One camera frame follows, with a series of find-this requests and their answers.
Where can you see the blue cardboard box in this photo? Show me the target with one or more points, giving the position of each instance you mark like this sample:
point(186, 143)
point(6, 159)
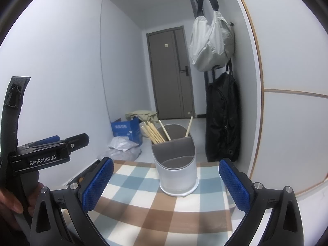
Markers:
point(125, 130)

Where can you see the white grey utensil holder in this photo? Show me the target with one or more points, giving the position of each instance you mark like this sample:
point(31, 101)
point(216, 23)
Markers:
point(176, 174)

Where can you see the person's left hand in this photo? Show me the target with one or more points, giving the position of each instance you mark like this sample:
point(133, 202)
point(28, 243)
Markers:
point(11, 202)

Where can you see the white sling bag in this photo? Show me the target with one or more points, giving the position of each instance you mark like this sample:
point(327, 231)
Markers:
point(210, 46)

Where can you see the pale wooden chopstick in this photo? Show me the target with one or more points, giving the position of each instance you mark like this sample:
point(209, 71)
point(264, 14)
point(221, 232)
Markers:
point(189, 126)

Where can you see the crinkled silver parcel bag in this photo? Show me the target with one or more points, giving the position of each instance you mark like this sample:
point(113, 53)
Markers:
point(121, 143)

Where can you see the bunch of wooden chopsticks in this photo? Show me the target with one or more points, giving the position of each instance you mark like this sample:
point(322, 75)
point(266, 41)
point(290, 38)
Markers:
point(153, 133)

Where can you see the white cabinet wooden trim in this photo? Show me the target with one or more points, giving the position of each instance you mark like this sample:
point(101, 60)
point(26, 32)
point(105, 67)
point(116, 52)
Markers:
point(294, 120)

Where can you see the grey door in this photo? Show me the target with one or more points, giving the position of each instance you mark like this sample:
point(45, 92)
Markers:
point(169, 89)

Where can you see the beige cloth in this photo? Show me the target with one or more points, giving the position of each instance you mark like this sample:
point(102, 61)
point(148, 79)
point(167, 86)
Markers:
point(141, 115)

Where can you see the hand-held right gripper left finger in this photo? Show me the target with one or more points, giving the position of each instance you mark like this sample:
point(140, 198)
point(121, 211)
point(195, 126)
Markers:
point(98, 182)

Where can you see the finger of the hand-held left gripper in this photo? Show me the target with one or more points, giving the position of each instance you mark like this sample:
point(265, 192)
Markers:
point(46, 140)
point(76, 141)

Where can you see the checkered tablecloth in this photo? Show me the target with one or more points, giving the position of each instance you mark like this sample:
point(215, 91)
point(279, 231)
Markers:
point(153, 210)

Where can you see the grey parcel bag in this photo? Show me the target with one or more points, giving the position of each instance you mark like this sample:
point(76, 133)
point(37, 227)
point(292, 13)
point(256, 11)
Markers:
point(120, 155)

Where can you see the black backpack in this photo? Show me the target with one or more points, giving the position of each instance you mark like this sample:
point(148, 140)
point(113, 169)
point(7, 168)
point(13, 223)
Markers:
point(223, 120)

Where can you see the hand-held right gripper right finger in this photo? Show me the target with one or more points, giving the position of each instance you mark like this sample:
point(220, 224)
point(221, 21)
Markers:
point(234, 184)

